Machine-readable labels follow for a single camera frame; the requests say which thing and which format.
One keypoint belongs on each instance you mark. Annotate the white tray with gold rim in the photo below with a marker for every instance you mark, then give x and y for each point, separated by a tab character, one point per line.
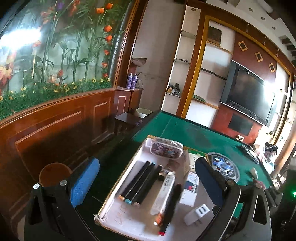
136	223

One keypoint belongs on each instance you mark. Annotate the black marker orange end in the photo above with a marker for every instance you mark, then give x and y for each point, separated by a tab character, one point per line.
133	182

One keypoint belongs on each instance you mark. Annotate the blue white medicine box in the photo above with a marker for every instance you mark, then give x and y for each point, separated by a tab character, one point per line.
189	192

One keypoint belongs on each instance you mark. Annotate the green white medicine box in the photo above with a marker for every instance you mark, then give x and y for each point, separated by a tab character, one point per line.
189	162

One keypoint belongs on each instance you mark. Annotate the left purple spray bottle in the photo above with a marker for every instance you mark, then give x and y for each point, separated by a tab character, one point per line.
129	81

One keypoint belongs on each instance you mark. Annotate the round wooden stool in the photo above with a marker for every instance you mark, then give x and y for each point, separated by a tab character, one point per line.
53	173

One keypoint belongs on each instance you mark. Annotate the dark wooden side table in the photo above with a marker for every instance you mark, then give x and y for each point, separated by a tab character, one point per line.
125	122

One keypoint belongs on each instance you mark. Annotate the clear case with pattern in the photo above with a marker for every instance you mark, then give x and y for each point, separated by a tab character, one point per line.
166	148

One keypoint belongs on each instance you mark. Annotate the red foil packet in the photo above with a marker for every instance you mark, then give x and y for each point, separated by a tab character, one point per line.
258	185

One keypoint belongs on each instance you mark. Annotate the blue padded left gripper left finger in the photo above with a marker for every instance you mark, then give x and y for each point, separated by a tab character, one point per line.
81	180

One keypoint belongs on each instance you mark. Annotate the black marker teal end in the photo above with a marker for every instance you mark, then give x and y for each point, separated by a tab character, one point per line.
140	182

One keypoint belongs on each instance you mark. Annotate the black flat screen television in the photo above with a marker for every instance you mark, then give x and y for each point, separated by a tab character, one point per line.
249	94

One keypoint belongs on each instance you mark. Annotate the small brown glass vial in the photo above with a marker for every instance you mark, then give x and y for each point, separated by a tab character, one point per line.
171	166

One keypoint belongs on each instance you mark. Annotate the black marker beige end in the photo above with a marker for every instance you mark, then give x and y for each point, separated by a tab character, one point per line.
145	188

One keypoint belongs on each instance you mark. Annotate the white bowl on side table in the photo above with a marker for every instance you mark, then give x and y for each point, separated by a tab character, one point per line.
142	112

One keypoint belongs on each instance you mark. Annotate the white usb charger plug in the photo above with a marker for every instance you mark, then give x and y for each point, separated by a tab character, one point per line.
196	214

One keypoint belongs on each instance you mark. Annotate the mahjong table control panel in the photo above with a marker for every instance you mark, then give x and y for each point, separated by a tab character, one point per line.
224	166

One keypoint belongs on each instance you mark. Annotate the black marker with red cap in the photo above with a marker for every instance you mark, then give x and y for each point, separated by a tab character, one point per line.
169	212

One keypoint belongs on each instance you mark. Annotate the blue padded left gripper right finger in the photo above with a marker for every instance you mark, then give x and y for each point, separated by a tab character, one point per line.
213	182

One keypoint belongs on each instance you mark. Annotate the purple spray bottle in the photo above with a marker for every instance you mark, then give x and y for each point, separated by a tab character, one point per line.
134	81
129	81

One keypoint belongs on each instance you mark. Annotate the flower garden wall mural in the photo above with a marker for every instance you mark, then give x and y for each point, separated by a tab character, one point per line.
52	49

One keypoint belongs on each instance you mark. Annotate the white oval plastic piece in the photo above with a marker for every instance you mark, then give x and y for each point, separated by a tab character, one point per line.
253	173

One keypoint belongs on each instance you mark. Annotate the right purple spray bottle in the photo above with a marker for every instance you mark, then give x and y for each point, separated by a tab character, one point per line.
134	81

